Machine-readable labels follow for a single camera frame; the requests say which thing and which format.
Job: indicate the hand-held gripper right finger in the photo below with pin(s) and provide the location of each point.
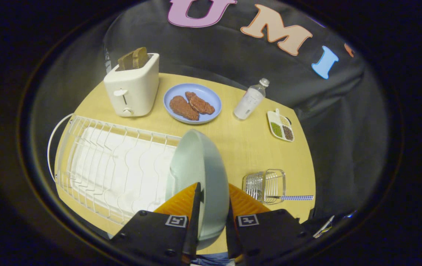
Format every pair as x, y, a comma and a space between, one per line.
230, 229

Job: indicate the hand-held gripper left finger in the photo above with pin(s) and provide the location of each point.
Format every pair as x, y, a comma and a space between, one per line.
195, 214

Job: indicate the pale green plate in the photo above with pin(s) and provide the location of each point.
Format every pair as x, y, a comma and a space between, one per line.
199, 177

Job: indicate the blue plate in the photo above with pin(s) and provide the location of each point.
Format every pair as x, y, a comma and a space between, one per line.
192, 103

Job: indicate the brown meat patty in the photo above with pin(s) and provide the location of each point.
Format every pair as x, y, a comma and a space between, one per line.
184, 108
199, 103

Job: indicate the white divided tray with beans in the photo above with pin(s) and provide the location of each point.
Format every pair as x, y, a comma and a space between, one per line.
281, 126

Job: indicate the clear plastic bottle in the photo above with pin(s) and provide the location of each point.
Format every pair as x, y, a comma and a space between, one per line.
249, 101

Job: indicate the white toaster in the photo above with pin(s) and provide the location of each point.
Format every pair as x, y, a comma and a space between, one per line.
133, 88

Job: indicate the brown toast slice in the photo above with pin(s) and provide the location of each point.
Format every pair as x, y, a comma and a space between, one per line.
125, 61
140, 57

